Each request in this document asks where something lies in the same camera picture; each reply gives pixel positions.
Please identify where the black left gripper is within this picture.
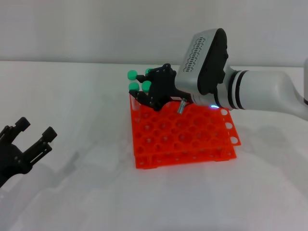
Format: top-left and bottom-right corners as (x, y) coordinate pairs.
(0, 117), (58, 189)

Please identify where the orange test tube rack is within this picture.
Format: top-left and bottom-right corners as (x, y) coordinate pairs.
(129, 92), (242, 170)

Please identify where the right wrist cable with connectors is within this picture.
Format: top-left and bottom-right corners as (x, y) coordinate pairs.
(177, 98), (189, 115)

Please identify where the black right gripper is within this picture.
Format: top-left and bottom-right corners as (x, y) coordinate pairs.
(128, 63), (193, 112)

